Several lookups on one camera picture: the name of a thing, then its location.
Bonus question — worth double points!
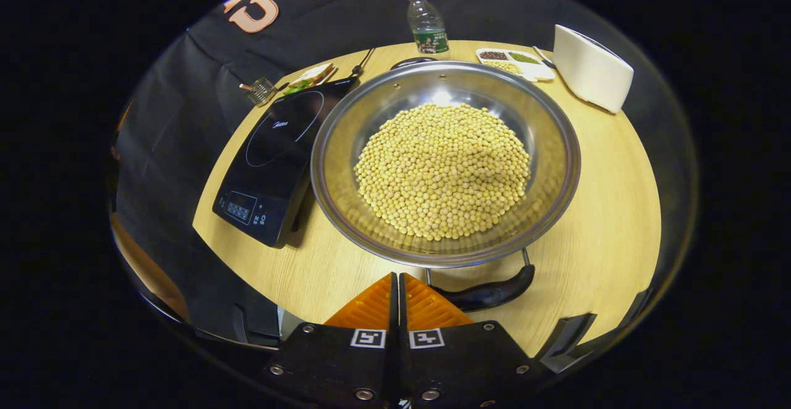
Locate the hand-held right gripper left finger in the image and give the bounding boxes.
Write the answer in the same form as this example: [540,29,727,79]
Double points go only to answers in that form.
[263,272,399,409]

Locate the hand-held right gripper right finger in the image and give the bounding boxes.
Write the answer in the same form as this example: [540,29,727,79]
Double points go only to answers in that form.
[399,272,544,409]

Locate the stainless steel pot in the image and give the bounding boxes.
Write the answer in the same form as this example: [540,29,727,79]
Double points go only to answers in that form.
[310,57,582,312]

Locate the black induction cooktop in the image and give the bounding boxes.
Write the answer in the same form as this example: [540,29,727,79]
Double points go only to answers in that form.
[212,77,359,249]

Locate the pile of yellow soybeans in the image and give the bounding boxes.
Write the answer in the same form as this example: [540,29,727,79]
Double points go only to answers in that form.
[353,103,532,242]

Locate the black backdrop cloth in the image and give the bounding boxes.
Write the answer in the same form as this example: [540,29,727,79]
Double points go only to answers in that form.
[111,0,619,342]

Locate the sandwich on plate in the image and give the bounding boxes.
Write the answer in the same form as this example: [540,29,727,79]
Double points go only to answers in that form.
[283,63,337,96]

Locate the white divided bean dish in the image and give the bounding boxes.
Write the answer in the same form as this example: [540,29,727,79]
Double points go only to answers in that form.
[475,48,556,82]

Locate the white toaster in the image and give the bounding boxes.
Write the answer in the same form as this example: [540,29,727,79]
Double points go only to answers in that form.
[552,24,635,114]

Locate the clear plastic water bottle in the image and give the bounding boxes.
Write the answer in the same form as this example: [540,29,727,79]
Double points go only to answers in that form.
[407,0,450,55]

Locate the small metal wire tool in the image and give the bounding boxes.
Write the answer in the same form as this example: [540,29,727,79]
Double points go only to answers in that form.
[240,77,288,107]

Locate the black power cable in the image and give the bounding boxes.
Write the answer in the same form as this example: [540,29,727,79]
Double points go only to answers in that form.
[351,48,376,78]

